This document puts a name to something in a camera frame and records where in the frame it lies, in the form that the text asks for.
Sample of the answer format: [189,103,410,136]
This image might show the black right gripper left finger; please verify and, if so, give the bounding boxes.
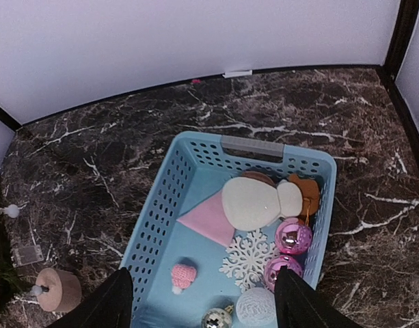
[49,268,133,328]

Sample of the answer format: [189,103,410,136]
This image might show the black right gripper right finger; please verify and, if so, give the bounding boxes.
[274,266,361,328]

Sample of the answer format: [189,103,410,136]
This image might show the light blue plastic basket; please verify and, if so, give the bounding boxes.
[121,131,337,327]

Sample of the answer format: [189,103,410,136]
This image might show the white ball string lights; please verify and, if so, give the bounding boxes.
[0,169,53,298]

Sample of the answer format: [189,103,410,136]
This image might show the white knitted ball ornament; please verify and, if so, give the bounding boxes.
[236,288,276,327]

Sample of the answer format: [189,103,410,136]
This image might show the pink glitter bauble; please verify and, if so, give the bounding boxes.
[274,217,313,255]
[263,254,303,292]

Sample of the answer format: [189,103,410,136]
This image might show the white snowflake ornament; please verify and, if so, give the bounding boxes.
[219,229,280,293]

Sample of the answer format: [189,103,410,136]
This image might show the small pink knitted hat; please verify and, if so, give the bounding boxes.
[171,264,197,295]

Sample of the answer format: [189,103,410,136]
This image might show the white felt ornament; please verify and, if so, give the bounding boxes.
[221,177,303,232]

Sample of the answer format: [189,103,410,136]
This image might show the brown felt ornament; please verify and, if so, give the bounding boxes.
[241,171,321,226]

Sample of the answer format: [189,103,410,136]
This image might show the pink felt triangle piece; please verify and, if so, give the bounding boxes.
[178,191,235,247]

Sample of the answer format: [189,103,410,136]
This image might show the white tape piece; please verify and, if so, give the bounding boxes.
[222,70,253,79]

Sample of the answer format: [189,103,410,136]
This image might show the black corner frame post left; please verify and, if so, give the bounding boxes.
[0,107,22,131]

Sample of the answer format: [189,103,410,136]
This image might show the black corner frame post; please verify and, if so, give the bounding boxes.
[0,107,22,131]
[376,0,419,158]

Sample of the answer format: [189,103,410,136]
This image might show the black corner frame post right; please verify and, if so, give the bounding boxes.
[376,0,419,158]

